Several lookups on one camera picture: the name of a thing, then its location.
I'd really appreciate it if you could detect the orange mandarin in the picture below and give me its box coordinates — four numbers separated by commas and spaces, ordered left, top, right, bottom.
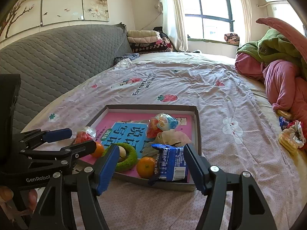
91, 142, 105, 158
136, 157, 155, 179

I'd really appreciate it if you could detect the green fuzzy ring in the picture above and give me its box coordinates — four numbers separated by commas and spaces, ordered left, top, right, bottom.
101, 142, 139, 173

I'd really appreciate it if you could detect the yellow round object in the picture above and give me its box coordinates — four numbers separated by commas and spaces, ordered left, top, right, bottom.
119, 146, 126, 162

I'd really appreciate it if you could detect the blue snack packet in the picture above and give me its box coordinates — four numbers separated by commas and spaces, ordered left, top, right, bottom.
148, 144, 188, 185

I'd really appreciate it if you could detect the cream mesh pouch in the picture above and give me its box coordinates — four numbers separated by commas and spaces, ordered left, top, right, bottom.
153, 129, 192, 147

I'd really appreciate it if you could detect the person's left hand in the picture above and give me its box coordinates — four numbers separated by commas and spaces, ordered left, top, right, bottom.
1, 186, 37, 220

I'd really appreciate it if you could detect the red snack bag with bottle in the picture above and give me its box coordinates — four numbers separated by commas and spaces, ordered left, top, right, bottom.
73, 126, 96, 144

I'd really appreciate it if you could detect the grey quilted headboard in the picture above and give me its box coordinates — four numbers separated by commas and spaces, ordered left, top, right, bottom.
1, 23, 132, 133

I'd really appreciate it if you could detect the pink strawberry print bedsheet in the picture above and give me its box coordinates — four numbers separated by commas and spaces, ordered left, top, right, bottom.
23, 53, 306, 229

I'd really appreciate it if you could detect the snack wrappers pile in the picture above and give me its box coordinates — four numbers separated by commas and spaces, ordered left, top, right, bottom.
277, 110, 306, 156

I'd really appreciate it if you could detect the shallow brown cardboard box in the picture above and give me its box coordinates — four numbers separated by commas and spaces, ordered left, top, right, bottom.
80, 104, 201, 192

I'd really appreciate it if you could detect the red and blue snack bag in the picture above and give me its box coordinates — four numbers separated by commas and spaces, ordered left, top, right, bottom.
146, 113, 178, 139

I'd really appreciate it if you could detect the pink quilt pile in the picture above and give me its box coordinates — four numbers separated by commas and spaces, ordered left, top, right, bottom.
235, 53, 306, 130

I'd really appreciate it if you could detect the dark folded cloth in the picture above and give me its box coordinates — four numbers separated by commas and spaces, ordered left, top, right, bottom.
113, 53, 140, 65

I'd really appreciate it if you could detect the stack of folded blankets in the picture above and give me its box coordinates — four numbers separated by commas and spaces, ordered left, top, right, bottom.
127, 30, 174, 55

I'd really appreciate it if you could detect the green blanket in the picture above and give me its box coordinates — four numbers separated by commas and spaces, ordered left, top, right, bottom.
237, 29, 306, 80

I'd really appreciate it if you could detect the floral bag on windowsill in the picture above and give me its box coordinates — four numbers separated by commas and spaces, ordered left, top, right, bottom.
224, 32, 240, 45

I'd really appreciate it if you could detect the white curtain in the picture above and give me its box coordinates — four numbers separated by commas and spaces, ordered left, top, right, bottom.
161, 0, 188, 52

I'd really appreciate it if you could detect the dusty pink cushion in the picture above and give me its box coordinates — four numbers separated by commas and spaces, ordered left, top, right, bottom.
256, 17, 307, 62

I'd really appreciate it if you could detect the floral wall painting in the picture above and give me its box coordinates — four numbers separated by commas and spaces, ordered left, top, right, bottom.
1, 0, 109, 41

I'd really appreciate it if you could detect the window with dark frame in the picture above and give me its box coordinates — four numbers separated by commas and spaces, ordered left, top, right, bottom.
182, 0, 241, 42

